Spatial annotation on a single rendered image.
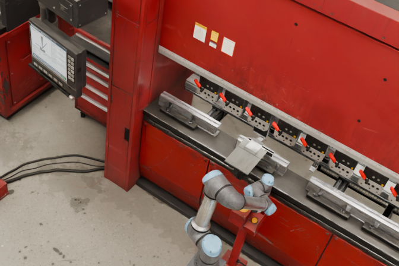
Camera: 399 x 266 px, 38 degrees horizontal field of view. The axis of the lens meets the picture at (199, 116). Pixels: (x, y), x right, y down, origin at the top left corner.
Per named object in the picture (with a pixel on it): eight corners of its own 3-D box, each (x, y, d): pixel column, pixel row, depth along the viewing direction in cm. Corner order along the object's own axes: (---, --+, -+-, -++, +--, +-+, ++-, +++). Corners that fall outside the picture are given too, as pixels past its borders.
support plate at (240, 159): (224, 161, 377) (224, 160, 376) (244, 139, 394) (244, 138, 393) (247, 175, 371) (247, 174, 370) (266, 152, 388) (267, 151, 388)
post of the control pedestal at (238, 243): (227, 264, 422) (241, 221, 385) (230, 259, 426) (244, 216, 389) (233, 268, 421) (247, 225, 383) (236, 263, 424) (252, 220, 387)
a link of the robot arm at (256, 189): (254, 198, 336) (269, 190, 341) (243, 184, 342) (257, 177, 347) (252, 206, 342) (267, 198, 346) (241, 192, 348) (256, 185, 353)
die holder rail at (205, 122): (158, 104, 423) (159, 94, 417) (162, 100, 427) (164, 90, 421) (215, 136, 408) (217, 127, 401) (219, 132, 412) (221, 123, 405)
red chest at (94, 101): (73, 118, 522) (72, 28, 453) (109, 90, 555) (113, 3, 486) (116, 145, 506) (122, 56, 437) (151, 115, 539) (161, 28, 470)
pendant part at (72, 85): (31, 63, 380) (27, 18, 355) (46, 56, 387) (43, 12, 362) (76, 99, 362) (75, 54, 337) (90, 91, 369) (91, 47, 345)
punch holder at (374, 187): (356, 183, 355) (366, 166, 343) (361, 175, 360) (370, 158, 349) (379, 196, 350) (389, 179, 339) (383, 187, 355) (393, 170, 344)
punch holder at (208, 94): (196, 94, 392) (199, 75, 381) (203, 88, 398) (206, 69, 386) (214, 104, 388) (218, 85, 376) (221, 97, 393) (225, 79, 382)
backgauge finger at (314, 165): (301, 168, 383) (304, 163, 380) (317, 146, 400) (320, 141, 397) (317, 177, 380) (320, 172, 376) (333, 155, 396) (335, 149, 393)
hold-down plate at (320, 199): (305, 196, 380) (306, 193, 378) (309, 192, 384) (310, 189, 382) (346, 221, 371) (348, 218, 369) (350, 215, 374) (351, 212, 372)
